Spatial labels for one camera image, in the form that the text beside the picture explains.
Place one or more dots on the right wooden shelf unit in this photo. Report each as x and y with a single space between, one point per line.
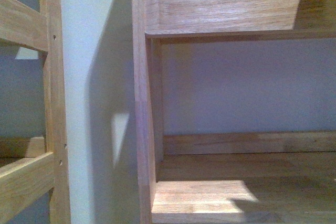
235 110

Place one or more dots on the wooden shelf unit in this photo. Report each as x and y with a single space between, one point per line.
235 110
34 157

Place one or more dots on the left wooden shelf unit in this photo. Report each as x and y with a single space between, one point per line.
34 157

